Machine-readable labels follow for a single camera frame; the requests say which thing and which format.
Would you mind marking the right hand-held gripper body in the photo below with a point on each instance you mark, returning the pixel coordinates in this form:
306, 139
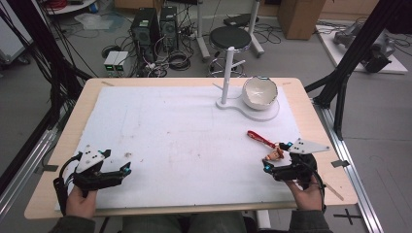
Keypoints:
296, 171

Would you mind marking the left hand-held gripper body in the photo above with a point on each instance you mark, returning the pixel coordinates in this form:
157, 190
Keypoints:
90, 179

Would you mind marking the person's left hand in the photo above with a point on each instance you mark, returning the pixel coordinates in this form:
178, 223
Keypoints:
79, 204

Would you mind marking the person's right hand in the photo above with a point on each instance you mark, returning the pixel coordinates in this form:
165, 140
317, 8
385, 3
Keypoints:
306, 197

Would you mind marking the grey tape piece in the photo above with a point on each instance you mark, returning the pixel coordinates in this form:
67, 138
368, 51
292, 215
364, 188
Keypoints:
340, 163
47, 168

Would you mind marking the white table leg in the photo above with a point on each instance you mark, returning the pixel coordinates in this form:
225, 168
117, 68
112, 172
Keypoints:
263, 219

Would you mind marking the white foam mat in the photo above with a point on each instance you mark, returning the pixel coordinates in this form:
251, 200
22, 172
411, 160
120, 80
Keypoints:
178, 145

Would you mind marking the white eggshell-shaped bowl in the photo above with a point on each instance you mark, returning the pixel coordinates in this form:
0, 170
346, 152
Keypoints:
259, 93

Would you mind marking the person's legs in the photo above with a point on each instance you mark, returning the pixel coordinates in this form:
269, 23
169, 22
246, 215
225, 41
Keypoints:
181, 224

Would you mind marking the white hook stand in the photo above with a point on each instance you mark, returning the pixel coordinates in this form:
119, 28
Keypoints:
226, 81

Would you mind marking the white power supply unit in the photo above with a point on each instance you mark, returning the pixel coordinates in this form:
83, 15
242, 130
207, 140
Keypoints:
122, 61
110, 61

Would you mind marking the white floor platform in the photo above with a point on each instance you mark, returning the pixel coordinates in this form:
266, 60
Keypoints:
333, 55

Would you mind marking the white metal stand leg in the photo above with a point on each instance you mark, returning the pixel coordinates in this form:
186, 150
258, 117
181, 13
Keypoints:
200, 32
255, 29

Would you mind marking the black round stool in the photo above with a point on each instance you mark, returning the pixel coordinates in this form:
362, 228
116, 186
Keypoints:
230, 37

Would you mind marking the brown cardboard box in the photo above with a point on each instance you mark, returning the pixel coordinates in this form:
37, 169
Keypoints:
299, 17

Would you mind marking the grey robot equipment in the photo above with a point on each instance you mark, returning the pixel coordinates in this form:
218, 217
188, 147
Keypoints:
377, 53

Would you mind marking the black computer tower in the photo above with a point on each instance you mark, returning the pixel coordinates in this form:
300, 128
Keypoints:
169, 27
144, 27

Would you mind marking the clear plastic sheet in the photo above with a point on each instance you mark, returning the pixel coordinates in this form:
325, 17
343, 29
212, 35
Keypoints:
94, 21

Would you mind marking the round white table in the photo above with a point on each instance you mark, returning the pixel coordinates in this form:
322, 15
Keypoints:
71, 6

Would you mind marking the aluminium rail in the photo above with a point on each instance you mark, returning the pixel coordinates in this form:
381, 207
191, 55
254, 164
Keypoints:
350, 174
29, 165

